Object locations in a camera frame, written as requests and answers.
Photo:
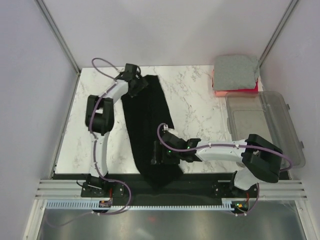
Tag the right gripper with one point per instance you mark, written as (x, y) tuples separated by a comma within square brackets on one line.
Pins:
[(155, 158)]

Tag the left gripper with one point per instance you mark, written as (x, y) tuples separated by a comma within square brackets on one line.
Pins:
[(142, 84)]

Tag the black t-shirt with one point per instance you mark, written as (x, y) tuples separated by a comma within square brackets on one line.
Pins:
[(143, 114)]

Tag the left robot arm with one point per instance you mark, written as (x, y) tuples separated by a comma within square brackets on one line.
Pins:
[(100, 120)]

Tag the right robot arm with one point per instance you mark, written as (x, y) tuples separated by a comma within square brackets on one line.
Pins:
[(261, 159)]

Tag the folded peach t-shirt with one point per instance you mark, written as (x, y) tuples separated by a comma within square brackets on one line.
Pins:
[(220, 93)]

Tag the folded grey t-shirt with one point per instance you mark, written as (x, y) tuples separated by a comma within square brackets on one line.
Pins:
[(237, 61)]

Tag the clear plastic bin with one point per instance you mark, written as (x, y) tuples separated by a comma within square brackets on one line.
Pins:
[(267, 115)]

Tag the folded red t-shirt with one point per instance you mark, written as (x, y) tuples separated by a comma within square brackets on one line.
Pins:
[(254, 90)]

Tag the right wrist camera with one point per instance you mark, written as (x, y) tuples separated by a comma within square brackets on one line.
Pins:
[(166, 129)]

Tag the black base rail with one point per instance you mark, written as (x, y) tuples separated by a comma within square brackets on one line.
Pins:
[(192, 188)]

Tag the white slotted cable duct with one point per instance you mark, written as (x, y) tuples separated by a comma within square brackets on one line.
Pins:
[(101, 205)]

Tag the left aluminium frame post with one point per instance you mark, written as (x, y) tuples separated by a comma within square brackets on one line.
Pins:
[(58, 35)]

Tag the aluminium frame post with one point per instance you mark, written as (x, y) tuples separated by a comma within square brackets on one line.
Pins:
[(58, 35), (278, 30)]

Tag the right aluminium frame post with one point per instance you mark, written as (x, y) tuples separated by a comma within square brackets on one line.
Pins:
[(278, 30)]

